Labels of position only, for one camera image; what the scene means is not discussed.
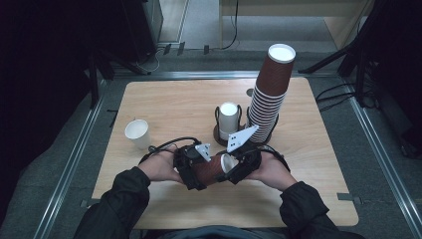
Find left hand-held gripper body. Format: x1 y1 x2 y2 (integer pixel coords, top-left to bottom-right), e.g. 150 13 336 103
172 142 212 191

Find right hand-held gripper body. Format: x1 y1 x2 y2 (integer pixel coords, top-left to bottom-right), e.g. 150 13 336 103
226 124 263 185

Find dark double cup holder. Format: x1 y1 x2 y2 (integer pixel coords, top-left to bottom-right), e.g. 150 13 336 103
212 104 281 147

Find single brown paper cup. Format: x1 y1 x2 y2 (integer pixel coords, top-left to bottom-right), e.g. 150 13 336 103
193 152 240 187

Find stack of white paper cups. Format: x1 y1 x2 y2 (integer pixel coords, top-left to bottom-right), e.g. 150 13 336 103
217 101 240 141

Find single white paper cup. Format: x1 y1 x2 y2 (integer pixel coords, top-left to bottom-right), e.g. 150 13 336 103
123 119 151 150

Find stack of brown paper cups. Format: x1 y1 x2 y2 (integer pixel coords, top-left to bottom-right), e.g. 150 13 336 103
246 43 297 144

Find person's left hand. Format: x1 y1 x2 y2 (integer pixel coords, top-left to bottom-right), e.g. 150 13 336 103
136 148 185 185

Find person's right hand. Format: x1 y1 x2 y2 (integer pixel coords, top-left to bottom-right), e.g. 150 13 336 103
246 151 299 193

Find person's grey clothed torso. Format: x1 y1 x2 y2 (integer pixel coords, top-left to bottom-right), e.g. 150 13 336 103
158 224 290 239

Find black metal stand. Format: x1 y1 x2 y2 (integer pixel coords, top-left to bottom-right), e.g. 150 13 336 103
87 49 116 110

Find black cabinet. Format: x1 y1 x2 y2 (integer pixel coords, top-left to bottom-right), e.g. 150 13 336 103
119 0 164 65

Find light wooden furniture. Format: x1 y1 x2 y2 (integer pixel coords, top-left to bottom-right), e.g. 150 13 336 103
218 0 376 52

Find black tripod stand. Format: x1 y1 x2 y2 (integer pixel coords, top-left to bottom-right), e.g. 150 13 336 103
298 0 422 159

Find right hand-held gripper black cable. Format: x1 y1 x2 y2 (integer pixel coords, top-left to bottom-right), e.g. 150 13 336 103
260 144 292 173

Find aluminium floor rail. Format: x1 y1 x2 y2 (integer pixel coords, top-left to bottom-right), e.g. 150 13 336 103
342 82 422 239
111 70 340 81
32 79 107 239

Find white floor cable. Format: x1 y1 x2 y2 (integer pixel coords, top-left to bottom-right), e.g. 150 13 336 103
136 47 165 75

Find grey metal table bracket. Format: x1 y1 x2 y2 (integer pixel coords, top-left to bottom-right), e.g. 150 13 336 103
80 197 105 209
335 191 363 205

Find black floor cables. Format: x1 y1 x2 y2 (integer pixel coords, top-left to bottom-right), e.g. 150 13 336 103
315 82 358 113

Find black hanging cable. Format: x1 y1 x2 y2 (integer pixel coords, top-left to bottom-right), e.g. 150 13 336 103
220 0 241 52

